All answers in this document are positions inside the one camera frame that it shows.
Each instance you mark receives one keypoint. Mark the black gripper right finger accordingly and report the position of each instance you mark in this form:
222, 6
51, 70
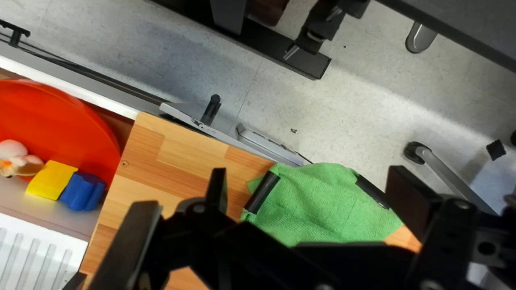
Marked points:
371, 190

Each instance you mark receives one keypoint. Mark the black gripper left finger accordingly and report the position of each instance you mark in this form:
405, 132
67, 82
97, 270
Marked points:
262, 191

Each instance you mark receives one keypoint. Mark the green cloth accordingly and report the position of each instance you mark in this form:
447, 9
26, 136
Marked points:
328, 206

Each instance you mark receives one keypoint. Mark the wooden butcher block counter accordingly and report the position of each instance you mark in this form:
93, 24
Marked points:
172, 170

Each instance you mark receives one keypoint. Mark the grey leg with black caster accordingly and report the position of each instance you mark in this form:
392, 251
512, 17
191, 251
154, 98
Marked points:
446, 174

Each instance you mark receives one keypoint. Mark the small black square piece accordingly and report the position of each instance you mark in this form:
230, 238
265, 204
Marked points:
496, 149

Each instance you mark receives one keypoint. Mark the black stand base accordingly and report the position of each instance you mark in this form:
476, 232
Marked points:
268, 45

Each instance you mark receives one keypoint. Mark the grey curved chair leg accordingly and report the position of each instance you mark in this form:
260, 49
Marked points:
420, 37

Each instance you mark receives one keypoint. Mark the blue toy block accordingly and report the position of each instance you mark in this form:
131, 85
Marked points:
81, 191

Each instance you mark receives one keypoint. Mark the dark table edge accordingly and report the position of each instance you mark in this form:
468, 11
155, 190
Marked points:
462, 25

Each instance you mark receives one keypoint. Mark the yellow toy block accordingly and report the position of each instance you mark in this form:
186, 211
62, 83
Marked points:
51, 178

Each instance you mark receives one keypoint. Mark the thin black floor bar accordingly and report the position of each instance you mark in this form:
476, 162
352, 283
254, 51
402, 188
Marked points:
86, 72

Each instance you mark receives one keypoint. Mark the orange plastic plate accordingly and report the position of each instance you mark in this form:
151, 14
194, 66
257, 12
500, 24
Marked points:
54, 125

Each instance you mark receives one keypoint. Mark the white open drawer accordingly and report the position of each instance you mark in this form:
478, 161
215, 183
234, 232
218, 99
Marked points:
38, 214

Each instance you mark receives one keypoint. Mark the white and pink toy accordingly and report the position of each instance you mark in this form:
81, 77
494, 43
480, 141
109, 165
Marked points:
17, 154

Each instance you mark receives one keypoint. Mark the grey metal counter bracket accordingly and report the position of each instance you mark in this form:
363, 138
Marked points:
263, 141

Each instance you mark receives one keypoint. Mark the black knob post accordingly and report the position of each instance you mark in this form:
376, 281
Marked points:
212, 107

